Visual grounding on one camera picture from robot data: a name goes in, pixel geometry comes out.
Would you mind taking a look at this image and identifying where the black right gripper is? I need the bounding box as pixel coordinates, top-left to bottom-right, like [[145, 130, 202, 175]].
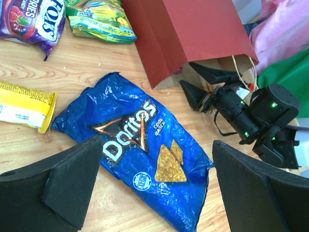
[[179, 62, 260, 145]]

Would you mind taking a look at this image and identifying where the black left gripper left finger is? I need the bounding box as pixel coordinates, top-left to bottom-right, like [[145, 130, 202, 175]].
[[0, 135, 103, 232]]

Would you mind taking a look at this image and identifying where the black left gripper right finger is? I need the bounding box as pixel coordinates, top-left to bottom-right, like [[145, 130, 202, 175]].
[[212, 140, 309, 232]]

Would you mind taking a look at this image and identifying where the red paper bag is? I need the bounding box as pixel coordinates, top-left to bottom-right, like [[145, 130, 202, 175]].
[[122, 0, 258, 89]]

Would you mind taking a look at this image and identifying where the blue Doritos chips bag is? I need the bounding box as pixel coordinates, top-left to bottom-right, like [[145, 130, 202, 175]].
[[51, 72, 213, 232]]

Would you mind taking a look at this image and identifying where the yellow snack bar wrapper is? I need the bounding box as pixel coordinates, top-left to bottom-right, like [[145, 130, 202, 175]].
[[0, 81, 58, 133]]

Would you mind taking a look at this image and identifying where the green yellow Fox's candy bag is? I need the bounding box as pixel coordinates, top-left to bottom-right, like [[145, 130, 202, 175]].
[[65, 0, 137, 44]]

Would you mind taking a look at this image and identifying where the purple black cherry candy bag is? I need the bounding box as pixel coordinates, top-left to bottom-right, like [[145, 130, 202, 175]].
[[0, 0, 66, 60]]

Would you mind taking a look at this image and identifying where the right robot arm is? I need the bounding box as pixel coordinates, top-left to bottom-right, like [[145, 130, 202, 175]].
[[179, 62, 301, 169]]

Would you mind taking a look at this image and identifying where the purple candy bag in bag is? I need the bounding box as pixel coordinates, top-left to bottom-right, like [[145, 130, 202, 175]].
[[174, 67, 183, 74]]

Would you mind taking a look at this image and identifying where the green tank top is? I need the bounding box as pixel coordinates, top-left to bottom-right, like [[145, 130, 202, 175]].
[[257, 49, 309, 118]]

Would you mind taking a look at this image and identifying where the pink t-shirt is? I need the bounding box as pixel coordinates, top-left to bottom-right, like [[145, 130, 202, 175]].
[[249, 0, 309, 75]]

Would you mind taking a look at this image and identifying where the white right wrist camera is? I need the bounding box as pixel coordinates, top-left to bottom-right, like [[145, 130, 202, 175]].
[[236, 83, 255, 100]]

